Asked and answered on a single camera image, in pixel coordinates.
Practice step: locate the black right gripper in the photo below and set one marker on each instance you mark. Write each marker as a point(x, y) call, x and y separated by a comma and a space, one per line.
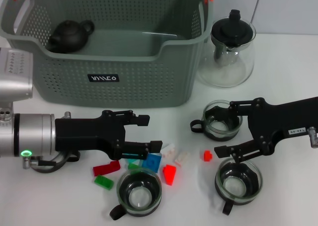
point(273, 119)

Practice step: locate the red flat toy brick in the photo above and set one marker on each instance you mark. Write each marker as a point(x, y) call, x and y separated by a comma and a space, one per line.
point(105, 168)

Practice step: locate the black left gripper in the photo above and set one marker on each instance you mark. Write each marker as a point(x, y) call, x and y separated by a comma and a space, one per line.
point(82, 134)

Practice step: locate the translucent green toy brick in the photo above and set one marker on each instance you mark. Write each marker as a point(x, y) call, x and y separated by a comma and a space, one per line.
point(133, 166)

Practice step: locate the blue square toy plate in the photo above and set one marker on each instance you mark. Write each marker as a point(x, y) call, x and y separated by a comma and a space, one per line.
point(151, 162)

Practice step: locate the small red toy block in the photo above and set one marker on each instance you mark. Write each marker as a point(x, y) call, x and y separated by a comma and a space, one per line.
point(206, 156)

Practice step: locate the white toy brick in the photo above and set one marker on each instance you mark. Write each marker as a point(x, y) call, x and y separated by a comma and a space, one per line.
point(182, 158)
point(169, 152)

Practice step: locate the glass teacup with black sleeve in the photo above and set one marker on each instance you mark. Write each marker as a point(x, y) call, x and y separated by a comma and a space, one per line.
point(139, 196)
point(221, 132)
point(238, 186)

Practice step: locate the glass teapot with black lid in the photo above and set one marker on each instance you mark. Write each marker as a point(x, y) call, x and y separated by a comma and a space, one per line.
point(232, 31)

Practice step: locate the dark clay teapot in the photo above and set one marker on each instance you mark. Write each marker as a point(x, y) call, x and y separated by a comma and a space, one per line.
point(69, 36)

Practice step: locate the grey-green perforated storage bin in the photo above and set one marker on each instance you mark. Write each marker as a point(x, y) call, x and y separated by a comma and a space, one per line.
point(139, 87)

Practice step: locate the red-orange sloped toy brick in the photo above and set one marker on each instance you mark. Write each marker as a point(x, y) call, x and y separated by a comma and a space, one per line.
point(169, 175)

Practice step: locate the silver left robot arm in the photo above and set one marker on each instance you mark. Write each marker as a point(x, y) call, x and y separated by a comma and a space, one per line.
point(32, 134)

